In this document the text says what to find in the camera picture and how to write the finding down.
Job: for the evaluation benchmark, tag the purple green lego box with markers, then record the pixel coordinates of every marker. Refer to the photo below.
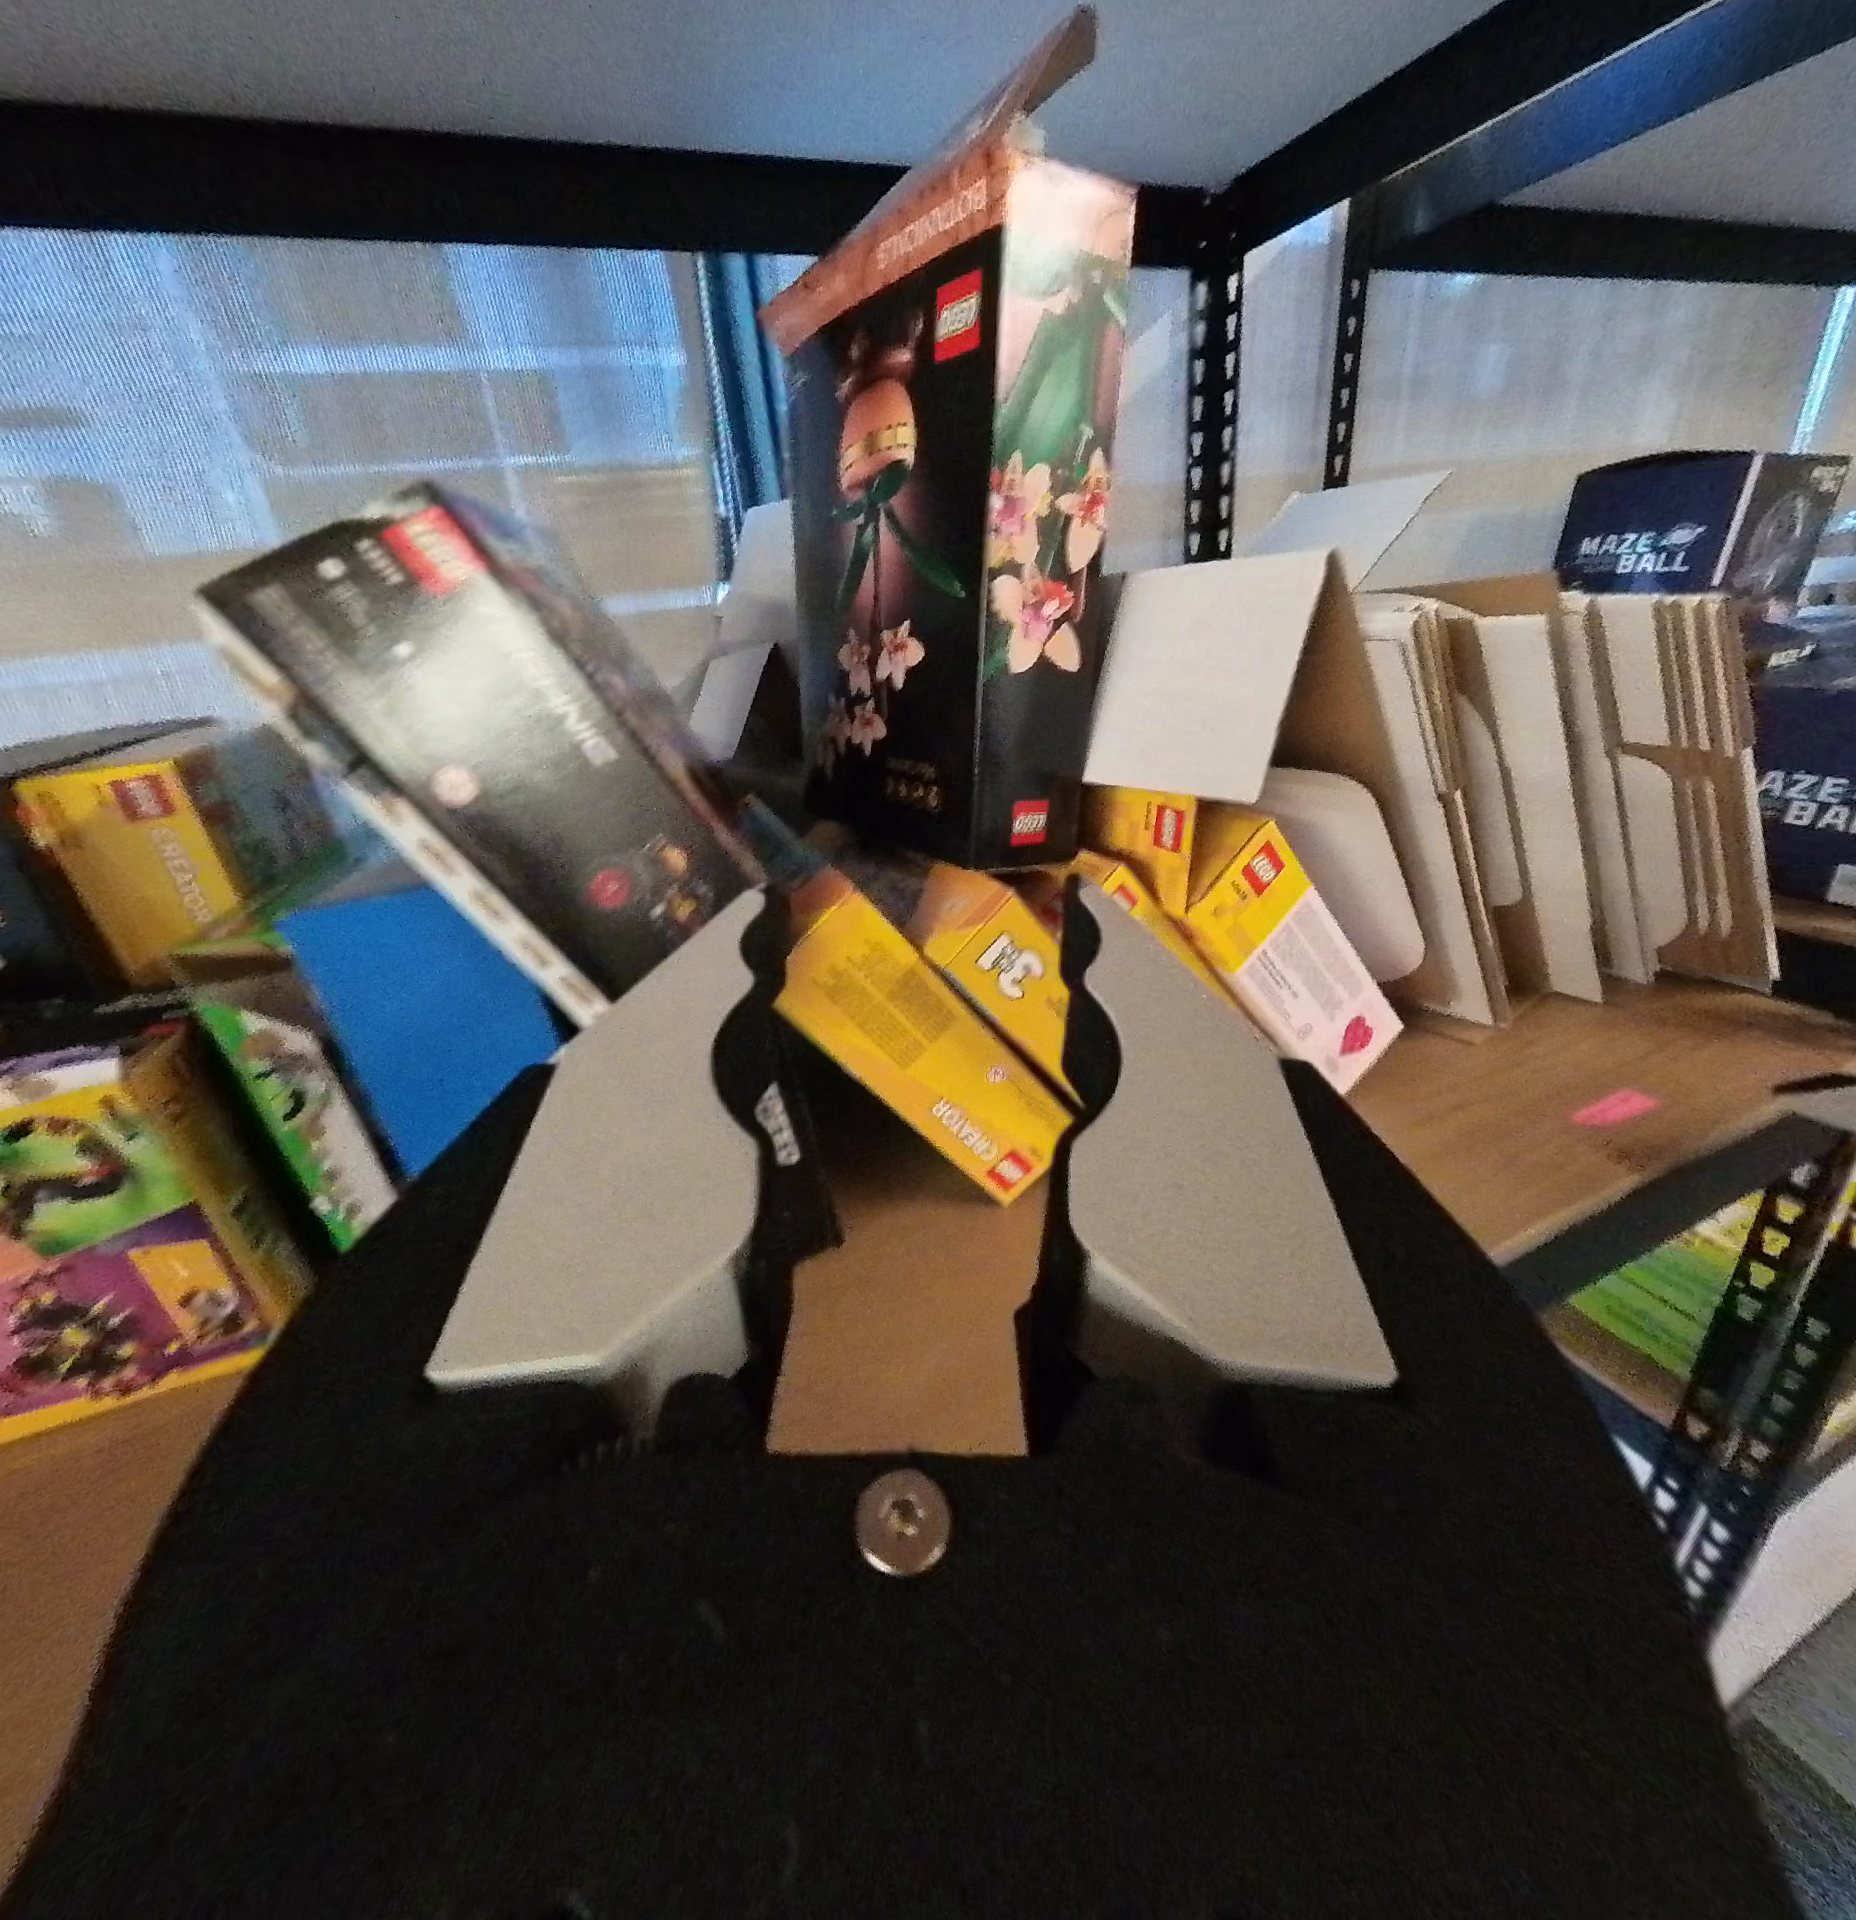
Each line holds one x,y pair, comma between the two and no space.
89,1274

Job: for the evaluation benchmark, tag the blue lego box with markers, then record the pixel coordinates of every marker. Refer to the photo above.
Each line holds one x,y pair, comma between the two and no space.
419,1021

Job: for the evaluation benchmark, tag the black orchid lego box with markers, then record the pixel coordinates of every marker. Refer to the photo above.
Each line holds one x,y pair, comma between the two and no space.
899,631

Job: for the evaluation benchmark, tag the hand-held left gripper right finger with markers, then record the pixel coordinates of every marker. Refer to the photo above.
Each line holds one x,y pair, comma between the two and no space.
1229,1214

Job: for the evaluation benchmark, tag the white pink heart lego box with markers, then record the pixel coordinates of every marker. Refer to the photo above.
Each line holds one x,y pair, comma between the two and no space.
1289,974

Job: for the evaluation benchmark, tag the pink sticky note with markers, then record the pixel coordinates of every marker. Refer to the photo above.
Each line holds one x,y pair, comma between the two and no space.
1615,1111

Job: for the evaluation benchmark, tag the white cardboard flap box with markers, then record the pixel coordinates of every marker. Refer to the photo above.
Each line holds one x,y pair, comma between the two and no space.
1212,675

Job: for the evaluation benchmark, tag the navy ball game box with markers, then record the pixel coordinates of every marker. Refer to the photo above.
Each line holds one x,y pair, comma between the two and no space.
1632,540
1820,810

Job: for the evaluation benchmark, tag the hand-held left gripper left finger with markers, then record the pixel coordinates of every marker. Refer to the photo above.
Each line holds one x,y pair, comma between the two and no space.
598,1214

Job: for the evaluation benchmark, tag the orange yellow lego box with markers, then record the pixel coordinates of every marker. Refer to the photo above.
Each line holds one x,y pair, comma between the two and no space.
1002,961

